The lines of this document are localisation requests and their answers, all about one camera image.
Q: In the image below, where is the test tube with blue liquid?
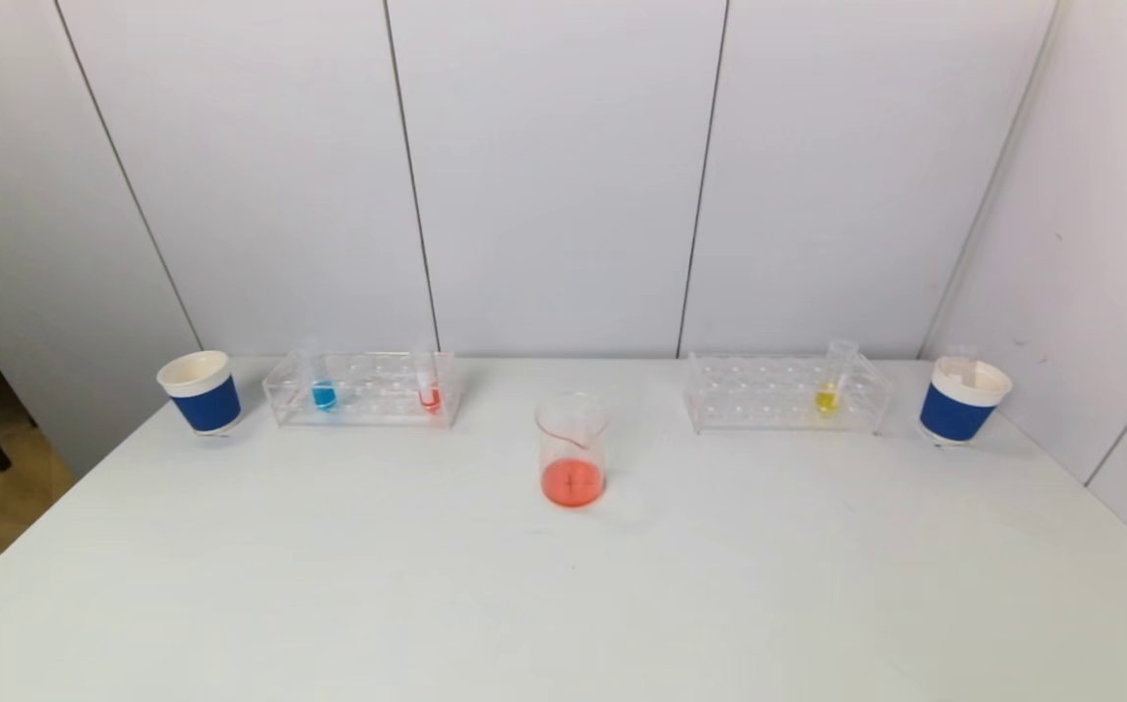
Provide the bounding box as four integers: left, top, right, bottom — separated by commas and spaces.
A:
297, 338, 339, 413

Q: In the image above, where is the clear glass beaker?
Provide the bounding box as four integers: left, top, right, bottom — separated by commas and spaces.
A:
534, 391, 611, 510

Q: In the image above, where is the clear acrylic test tube rack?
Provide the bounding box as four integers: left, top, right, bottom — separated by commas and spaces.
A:
684, 351, 895, 437
262, 350, 460, 431

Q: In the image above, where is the test tube with yellow liquid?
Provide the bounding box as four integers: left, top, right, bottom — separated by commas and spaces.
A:
813, 337, 861, 418

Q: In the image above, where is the blue and white paper cup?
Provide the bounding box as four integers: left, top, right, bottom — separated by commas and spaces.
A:
917, 355, 1014, 449
157, 350, 244, 438

